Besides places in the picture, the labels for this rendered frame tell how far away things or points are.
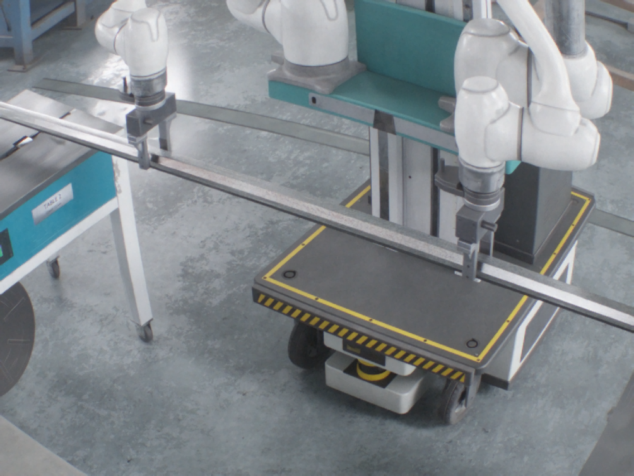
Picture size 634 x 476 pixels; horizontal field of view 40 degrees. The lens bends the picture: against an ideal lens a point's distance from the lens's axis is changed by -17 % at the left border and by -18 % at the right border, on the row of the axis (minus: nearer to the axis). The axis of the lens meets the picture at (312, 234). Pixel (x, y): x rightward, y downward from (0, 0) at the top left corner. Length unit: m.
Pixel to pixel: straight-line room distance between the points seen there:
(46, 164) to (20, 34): 2.62
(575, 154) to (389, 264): 1.13
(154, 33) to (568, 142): 0.94
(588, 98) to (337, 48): 0.67
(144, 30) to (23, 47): 3.05
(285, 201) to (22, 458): 0.89
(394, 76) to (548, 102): 0.80
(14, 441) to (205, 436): 1.15
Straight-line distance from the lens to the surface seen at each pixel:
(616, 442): 1.66
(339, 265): 2.70
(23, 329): 2.81
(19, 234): 2.45
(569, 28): 1.96
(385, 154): 2.59
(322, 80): 2.35
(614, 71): 4.07
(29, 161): 2.56
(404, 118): 2.24
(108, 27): 2.23
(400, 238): 1.95
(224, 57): 4.65
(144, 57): 2.11
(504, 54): 2.06
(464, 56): 2.09
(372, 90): 2.34
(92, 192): 2.59
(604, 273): 3.26
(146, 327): 2.97
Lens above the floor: 1.95
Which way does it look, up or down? 35 degrees down
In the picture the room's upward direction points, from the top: 3 degrees counter-clockwise
